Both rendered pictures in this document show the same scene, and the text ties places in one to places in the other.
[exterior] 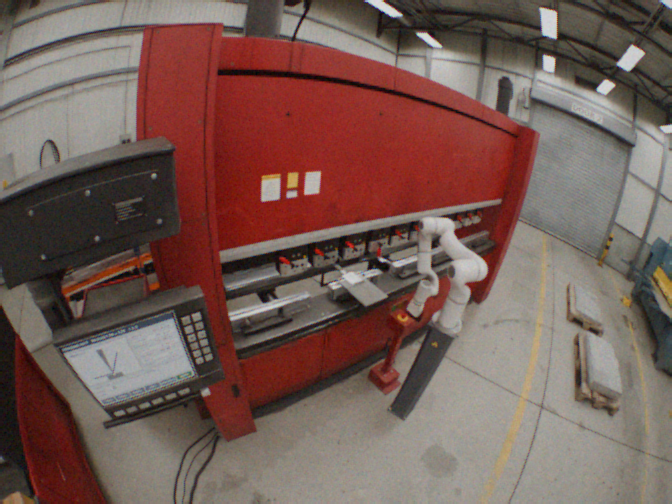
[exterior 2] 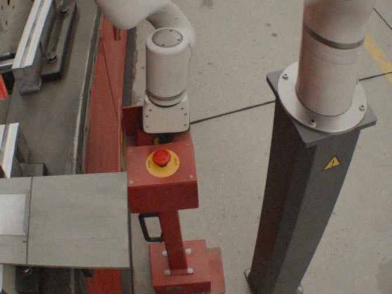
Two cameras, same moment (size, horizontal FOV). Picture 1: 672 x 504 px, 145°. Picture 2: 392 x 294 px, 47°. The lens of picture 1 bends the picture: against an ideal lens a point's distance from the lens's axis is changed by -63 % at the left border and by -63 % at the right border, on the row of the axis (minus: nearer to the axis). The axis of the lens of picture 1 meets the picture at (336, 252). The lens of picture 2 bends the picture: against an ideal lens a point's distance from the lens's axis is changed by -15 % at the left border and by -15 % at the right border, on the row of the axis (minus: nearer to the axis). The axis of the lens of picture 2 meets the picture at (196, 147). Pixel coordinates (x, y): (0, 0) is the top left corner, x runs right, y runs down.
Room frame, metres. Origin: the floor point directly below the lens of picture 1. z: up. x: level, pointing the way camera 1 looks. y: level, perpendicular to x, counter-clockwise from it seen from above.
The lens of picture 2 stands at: (0.97, -0.03, 1.72)
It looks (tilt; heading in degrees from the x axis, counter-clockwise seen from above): 54 degrees down; 308
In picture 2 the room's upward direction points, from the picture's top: 4 degrees counter-clockwise
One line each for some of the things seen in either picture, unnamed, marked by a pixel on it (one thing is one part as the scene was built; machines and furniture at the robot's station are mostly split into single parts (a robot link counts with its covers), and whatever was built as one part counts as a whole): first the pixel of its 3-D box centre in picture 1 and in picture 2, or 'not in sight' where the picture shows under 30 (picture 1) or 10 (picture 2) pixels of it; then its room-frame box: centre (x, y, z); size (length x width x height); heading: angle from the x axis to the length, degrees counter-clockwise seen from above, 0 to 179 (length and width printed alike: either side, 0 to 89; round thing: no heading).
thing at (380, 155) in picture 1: (435, 164); not in sight; (1.92, -0.61, 1.74); 3.00 x 0.08 x 0.80; 128
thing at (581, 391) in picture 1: (597, 371); not in sight; (1.24, -3.46, 0.07); 1.20 x 0.81 x 0.14; 146
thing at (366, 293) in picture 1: (363, 289); (55, 220); (1.40, -0.19, 1.00); 0.26 x 0.18 x 0.01; 38
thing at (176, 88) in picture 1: (186, 280); not in sight; (1.05, 0.77, 1.15); 0.85 x 0.25 x 2.30; 38
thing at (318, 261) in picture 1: (323, 249); not in sight; (1.38, 0.07, 1.25); 0.15 x 0.09 x 0.17; 128
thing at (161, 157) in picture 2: not in sight; (161, 160); (1.42, -0.50, 0.79); 0.04 x 0.04 x 0.04
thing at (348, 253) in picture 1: (351, 242); not in sight; (1.50, -0.08, 1.25); 0.15 x 0.09 x 0.17; 128
